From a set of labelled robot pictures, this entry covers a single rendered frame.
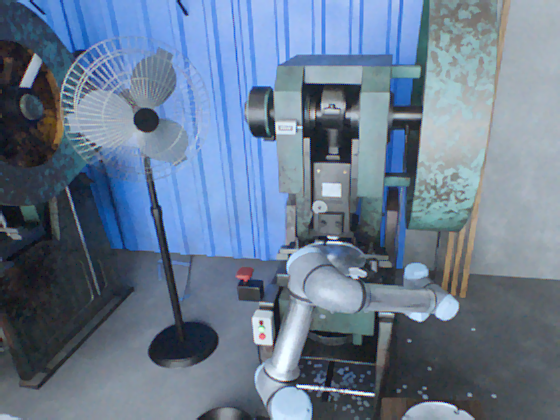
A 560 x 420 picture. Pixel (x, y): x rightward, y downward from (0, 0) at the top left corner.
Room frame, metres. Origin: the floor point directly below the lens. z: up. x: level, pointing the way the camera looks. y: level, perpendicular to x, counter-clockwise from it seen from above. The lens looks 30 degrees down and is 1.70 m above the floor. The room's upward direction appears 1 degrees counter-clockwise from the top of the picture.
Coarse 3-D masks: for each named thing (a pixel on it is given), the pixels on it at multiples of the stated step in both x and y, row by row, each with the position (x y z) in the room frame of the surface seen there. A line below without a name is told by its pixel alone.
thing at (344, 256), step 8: (320, 248) 1.68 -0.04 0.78; (328, 248) 1.68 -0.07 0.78; (336, 248) 1.68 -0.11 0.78; (344, 248) 1.68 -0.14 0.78; (352, 248) 1.68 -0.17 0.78; (328, 256) 1.60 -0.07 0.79; (336, 256) 1.60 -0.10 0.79; (344, 256) 1.61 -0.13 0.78; (352, 256) 1.61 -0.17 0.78; (336, 264) 1.54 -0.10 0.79; (344, 264) 1.55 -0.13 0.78; (352, 264) 1.55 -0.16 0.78; (360, 264) 1.54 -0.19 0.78; (344, 272) 1.49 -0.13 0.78
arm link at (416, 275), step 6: (414, 264) 1.28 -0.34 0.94; (420, 264) 1.28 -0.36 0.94; (408, 270) 1.25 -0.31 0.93; (414, 270) 1.24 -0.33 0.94; (420, 270) 1.24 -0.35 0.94; (426, 270) 1.24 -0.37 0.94; (408, 276) 1.24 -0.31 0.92; (414, 276) 1.23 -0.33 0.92; (420, 276) 1.22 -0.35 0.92; (426, 276) 1.23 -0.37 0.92; (408, 282) 1.24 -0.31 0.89; (414, 282) 1.22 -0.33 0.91; (420, 282) 1.21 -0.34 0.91; (426, 282) 1.20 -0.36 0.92; (432, 282) 1.20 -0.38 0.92
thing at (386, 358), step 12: (396, 192) 2.02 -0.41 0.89; (396, 204) 1.96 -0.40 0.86; (396, 216) 1.92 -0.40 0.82; (384, 312) 1.41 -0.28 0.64; (396, 312) 2.22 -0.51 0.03; (384, 324) 1.38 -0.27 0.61; (396, 324) 2.11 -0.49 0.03; (384, 336) 1.38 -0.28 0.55; (396, 336) 2.00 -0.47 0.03; (384, 348) 1.38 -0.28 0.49; (396, 348) 1.90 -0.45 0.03; (384, 360) 1.38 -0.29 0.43; (396, 360) 1.80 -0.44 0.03; (384, 372) 1.38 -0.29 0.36; (396, 372) 1.72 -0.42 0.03; (384, 384) 1.38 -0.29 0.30; (396, 384) 1.63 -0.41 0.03; (384, 396) 1.37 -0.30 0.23; (396, 396) 1.56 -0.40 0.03
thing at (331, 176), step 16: (320, 160) 1.67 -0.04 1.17; (336, 160) 1.66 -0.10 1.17; (320, 176) 1.64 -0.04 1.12; (336, 176) 1.63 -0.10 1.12; (320, 192) 1.64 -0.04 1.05; (336, 192) 1.63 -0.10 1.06; (320, 208) 1.62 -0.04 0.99; (336, 208) 1.63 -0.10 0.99; (320, 224) 1.60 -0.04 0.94; (336, 224) 1.58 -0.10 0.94
